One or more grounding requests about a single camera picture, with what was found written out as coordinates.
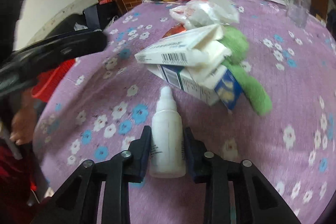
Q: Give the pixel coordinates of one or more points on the person's left hand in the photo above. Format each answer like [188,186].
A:
[25,121]

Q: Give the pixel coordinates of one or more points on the black paper bag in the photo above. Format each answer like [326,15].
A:
[101,15]

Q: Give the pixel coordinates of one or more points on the blue and white carton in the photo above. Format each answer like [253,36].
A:
[189,85]

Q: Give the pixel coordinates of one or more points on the red and white wrapper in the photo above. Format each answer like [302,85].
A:
[176,31]

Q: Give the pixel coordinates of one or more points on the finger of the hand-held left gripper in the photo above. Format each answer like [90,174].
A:
[18,77]
[68,45]

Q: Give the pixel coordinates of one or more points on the white cardboard carton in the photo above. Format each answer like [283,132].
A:
[178,48]

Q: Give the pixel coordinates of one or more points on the white plastic bottle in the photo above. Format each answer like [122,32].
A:
[166,129]

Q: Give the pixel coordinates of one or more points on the clear plastic bag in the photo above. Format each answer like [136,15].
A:
[207,11]

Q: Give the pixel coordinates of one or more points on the clear glass pitcher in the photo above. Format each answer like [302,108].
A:
[298,3]

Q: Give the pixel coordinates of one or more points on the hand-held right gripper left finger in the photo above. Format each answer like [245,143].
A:
[143,154]

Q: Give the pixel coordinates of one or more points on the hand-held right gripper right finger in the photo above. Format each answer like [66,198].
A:
[191,158]

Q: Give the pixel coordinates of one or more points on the red plastic basket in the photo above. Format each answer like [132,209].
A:
[50,82]

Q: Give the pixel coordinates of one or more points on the green fuzzy sock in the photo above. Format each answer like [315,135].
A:
[252,87]

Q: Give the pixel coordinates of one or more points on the dark red clothing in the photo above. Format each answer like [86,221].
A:
[15,182]

